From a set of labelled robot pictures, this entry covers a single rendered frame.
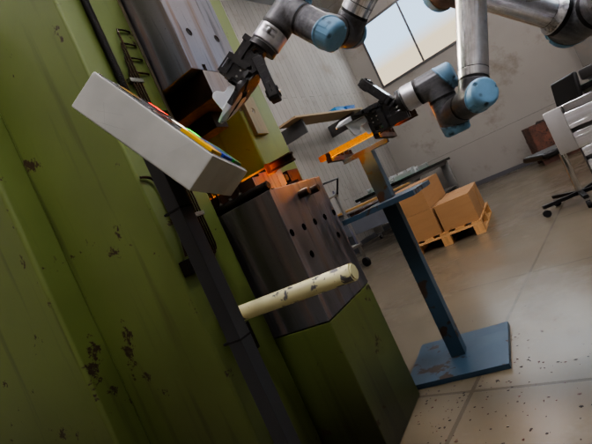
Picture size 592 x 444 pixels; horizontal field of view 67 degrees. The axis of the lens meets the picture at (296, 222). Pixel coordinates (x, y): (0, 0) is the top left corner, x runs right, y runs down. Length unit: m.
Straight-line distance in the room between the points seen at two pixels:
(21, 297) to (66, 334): 0.21
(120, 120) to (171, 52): 0.69
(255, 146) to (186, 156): 1.02
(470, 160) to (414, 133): 1.29
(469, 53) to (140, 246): 1.02
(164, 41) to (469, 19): 0.92
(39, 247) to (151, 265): 0.41
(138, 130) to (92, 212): 0.63
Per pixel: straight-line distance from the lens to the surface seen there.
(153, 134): 0.89
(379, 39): 10.30
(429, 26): 9.91
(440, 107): 1.33
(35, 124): 1.64
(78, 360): 1.59
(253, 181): 1.47
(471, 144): 9.68
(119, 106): 0.93
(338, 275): 1.09
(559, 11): 1.62
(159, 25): 1.63
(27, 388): 1.88
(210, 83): 1.56
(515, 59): 9.48
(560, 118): 1.04
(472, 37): 1.28
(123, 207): 1.38
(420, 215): 4.56
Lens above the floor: 0.78
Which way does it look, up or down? 1 degrees up
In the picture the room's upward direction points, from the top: 25 degrees counter-clockwise
